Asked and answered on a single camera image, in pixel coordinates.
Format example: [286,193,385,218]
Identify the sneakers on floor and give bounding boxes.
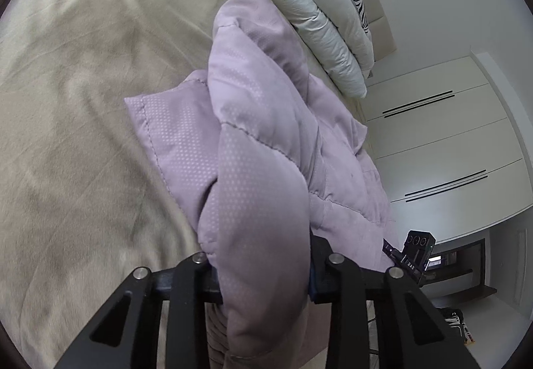
[440,308,475,346]

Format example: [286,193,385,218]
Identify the beige bed sheet mattress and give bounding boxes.
[0,0,368,369]

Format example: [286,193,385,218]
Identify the dark tv cabinet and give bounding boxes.
[421,239,497,308]

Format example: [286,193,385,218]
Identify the lilac quilted puffer jacket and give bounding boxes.
[126,0,396,368]

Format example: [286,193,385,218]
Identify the cream padded headboard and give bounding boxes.
[363,0,397,61]

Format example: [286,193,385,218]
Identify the white wardrobe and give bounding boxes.
[362,56,532,243]

